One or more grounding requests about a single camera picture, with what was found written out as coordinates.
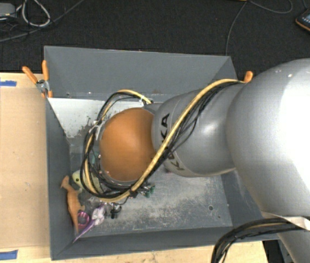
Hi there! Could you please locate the purple and white toy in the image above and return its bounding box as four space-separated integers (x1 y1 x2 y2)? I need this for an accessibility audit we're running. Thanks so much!
91 204 107 226

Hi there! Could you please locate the black cylinder on white bracket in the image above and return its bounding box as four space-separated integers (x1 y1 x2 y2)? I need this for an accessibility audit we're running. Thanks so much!
110 203 123 220

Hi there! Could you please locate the grey metal bin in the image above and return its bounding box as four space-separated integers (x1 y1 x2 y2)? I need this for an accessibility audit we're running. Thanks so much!
43 45 279 261

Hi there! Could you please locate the pale yellow-green toy fruit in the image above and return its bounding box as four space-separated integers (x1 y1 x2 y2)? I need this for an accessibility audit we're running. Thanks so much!
72 169 85 189

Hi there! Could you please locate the purple pointed stick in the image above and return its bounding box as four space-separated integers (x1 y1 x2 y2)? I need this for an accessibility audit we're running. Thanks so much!
72 220 96 244

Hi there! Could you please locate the pink ring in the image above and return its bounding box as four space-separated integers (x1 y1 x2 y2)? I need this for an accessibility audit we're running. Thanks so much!
77 212 91 227

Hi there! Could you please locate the orange toy dinosaur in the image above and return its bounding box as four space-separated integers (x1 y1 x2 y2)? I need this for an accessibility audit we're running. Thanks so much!
60 175 86 233

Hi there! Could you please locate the brown cardboard board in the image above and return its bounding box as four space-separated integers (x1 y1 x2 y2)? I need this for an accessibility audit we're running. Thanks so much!
0 87 50 249

